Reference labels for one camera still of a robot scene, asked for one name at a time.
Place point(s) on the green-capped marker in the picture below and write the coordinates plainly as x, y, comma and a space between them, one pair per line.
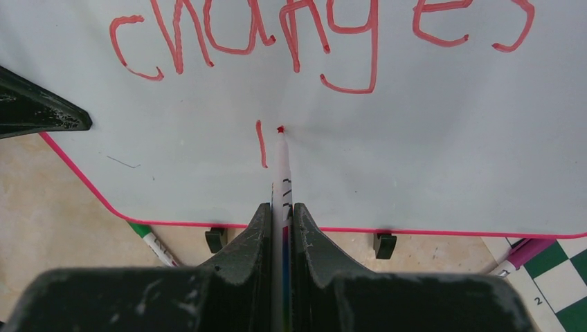
148, 236

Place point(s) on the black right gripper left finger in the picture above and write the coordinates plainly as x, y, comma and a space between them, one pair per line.
231, 291

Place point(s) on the red marker pen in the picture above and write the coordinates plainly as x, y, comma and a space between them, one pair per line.
281, 208

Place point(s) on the purple-capped marker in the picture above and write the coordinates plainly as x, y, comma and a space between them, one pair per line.
519, 255

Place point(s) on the green white chessboard mat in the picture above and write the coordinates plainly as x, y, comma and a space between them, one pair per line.
552, 286

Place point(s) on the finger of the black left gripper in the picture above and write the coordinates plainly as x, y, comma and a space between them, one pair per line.
27, 108

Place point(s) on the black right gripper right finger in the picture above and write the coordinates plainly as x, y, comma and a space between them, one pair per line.
334, 292

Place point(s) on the pink-framed whiteboard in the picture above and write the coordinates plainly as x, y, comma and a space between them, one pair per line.
424, 117

